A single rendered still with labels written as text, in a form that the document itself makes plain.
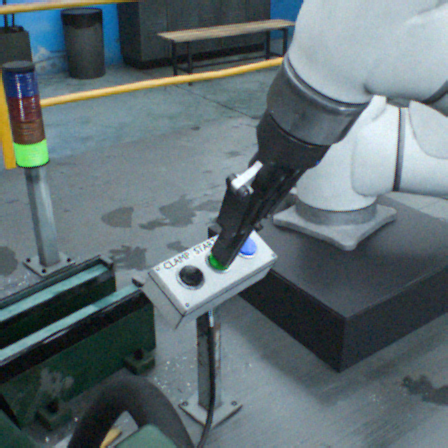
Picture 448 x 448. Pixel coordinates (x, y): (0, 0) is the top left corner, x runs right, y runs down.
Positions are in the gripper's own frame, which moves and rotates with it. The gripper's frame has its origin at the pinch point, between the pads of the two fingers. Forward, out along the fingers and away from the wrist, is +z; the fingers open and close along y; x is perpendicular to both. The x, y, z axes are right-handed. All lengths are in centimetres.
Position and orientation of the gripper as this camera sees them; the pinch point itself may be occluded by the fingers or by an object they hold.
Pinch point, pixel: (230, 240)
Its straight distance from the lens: 74.0
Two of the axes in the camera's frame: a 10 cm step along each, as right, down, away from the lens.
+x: 6.3, 7.1, -3.1
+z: -3.5, 6.1, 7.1
